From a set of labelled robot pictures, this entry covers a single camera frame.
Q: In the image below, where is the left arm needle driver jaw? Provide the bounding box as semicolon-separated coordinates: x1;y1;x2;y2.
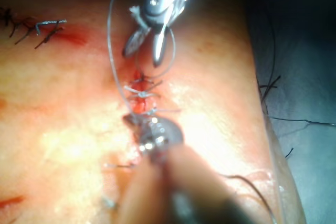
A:
122;113;140;131

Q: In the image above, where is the right arm needle driver jaw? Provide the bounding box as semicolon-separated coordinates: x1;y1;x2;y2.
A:
152;25;169;68
122;26;153;57

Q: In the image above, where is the left arm needle driver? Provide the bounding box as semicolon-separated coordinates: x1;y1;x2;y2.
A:
134;117;186;163

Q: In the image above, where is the blue thread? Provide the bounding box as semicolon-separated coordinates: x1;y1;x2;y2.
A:
106;0;177;120

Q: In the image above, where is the blue stitching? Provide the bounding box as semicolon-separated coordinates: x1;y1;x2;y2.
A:
35;19;68;36
124;84;182;116

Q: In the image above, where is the tissue pad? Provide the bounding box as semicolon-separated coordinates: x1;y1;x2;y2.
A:
0;0;300;224

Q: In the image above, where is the short cut thread piece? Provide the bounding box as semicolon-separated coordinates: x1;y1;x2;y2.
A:
101;196;118;210

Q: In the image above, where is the black thread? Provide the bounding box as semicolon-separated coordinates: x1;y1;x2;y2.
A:
220;3;336;224

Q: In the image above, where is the grey cloth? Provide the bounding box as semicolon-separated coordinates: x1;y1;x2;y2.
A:
246;0;336;224

